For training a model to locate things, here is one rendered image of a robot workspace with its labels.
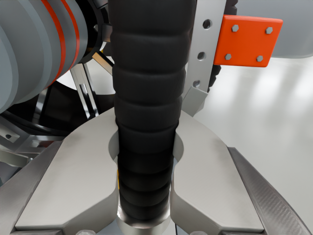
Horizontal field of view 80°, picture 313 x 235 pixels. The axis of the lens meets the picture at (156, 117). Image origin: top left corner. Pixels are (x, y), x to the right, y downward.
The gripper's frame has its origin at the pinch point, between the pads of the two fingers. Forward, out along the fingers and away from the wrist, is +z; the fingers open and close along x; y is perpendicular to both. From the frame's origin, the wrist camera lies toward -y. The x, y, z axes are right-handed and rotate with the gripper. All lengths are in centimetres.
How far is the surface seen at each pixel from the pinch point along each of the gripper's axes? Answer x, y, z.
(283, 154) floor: 102, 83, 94
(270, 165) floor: 86, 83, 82
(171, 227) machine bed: 12, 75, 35
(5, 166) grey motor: -46, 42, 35
